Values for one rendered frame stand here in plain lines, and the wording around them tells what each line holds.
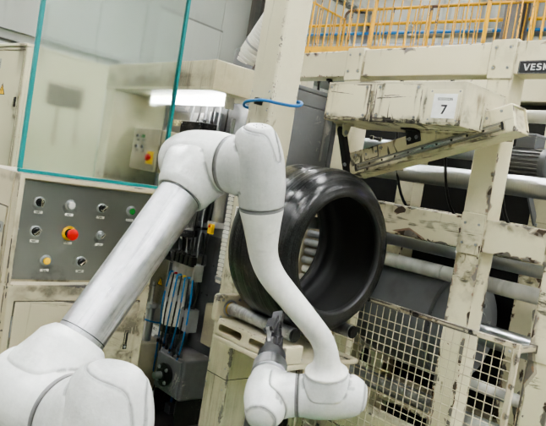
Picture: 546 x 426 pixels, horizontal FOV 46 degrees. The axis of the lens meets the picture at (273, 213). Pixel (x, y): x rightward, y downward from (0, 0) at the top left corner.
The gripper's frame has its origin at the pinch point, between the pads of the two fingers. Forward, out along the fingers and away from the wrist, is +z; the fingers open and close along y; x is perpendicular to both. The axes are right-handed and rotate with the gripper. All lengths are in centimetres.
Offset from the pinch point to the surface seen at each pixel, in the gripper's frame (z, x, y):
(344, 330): 32.8, 14.2, 29.0
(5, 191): 36, -88, -43
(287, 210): 24.8, 6.4, -22.5
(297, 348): 14.0, 0.4, 20.5
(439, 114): 52, 58, -35
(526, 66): 74, 91, -39
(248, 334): 21.9, -15.9, 17.7
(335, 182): 37.4, 21.3, -23.8
